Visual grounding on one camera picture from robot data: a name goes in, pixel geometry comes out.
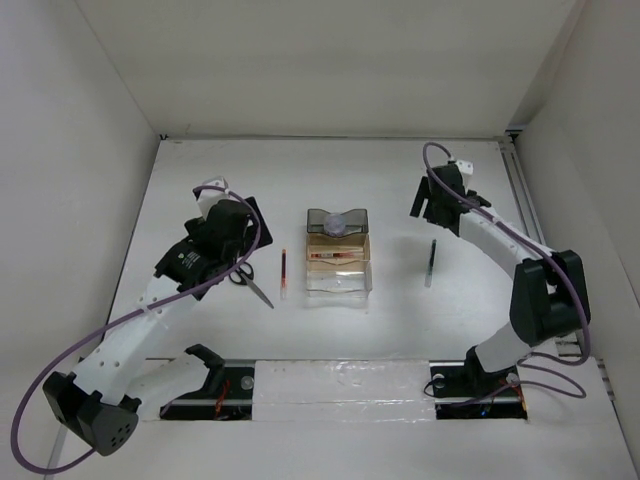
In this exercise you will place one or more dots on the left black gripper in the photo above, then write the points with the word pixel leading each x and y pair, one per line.
pixel 247 241

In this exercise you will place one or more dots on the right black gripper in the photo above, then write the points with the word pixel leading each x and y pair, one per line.
pixel 422 194

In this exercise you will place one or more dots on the red pen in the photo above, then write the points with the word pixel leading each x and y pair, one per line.
pixel 328 255
pixel 283 275

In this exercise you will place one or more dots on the green pen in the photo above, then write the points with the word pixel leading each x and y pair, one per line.
pixel 430 264

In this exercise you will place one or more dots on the small clear clip jar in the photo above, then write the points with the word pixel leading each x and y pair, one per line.
pixel 334 225

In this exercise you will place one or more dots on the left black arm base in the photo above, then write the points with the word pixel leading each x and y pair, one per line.
pixel 225 394

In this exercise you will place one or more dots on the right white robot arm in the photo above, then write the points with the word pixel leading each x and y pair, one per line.
pixel 549 296

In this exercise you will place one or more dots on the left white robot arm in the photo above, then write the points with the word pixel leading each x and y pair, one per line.
pixel 105 396

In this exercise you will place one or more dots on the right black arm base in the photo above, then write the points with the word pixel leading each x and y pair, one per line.
pixel 463 390

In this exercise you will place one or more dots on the grey smoked plastic tray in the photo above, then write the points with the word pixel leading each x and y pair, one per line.
pixel 356 219

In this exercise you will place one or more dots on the clear plastic tray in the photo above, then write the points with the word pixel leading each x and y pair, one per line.
pixel 339 278

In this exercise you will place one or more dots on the black handled scissors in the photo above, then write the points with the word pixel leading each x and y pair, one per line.
pixel 245 276

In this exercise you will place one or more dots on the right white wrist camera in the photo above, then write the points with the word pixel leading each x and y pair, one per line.
pixel 466 168

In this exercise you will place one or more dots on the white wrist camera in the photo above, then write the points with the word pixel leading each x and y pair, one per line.
pixel 466 168
pixel 213 191

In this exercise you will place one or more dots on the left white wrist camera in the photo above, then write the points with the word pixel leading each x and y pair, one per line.
pixel 213 191

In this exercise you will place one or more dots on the aluminium rail right side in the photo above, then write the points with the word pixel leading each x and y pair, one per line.
pixel 572 346

